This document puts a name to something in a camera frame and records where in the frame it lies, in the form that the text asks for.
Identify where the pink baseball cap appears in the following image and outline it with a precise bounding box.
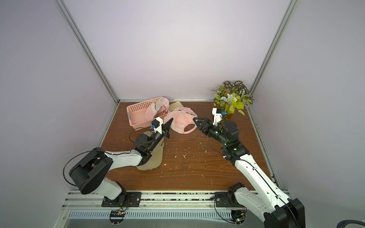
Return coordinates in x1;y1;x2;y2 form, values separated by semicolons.
163;107;197;134
144;97;169;120

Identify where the beige baseball cap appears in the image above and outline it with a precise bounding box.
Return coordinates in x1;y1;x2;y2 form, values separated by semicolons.
137;138;164;171

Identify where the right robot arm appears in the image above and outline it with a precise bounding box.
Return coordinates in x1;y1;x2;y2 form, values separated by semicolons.
193;117;306;228

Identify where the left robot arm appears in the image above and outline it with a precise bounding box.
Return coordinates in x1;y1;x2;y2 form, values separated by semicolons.
69;118;173;206

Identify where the cream work glove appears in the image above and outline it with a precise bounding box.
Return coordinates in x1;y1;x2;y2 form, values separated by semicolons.
168;102;184;112

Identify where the pink plastic basket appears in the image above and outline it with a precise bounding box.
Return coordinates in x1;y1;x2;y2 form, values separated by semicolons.
126;97;165;131

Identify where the artificial green plant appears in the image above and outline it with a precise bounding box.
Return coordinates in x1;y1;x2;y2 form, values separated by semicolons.
213;81;254;116

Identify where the right circuit board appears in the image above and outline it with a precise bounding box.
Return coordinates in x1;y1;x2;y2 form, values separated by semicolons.
230;210;247;225

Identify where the circuit board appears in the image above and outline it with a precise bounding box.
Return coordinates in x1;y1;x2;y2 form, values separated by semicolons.
109;210;126;226
230;210;247;225

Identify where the left circuit board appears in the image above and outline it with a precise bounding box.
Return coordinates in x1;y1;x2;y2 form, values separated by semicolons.
109;210;126;226

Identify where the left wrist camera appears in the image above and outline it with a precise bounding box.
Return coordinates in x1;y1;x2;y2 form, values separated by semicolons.
151;117;163;135

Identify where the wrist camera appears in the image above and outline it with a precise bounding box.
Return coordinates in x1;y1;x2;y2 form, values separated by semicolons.
212;108;227;126
151;117;163;135

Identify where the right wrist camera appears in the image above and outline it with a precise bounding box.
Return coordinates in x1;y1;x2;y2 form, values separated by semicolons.
212;108;227;126

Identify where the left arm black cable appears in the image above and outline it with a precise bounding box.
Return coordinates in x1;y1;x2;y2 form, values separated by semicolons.
62;128;156;187

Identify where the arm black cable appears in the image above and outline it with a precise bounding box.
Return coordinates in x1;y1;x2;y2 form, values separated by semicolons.
206;132;299;228
62;128;156;187

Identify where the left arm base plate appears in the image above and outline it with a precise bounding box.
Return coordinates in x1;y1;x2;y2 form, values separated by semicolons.
101;192;142;208

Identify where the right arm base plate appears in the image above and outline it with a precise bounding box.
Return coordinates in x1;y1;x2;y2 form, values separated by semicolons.
210;192;254;208

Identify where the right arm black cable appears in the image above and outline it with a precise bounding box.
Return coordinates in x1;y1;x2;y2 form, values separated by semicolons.
206;132;299;228

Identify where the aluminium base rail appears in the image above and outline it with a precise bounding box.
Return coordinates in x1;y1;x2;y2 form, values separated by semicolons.
54;187;265;228

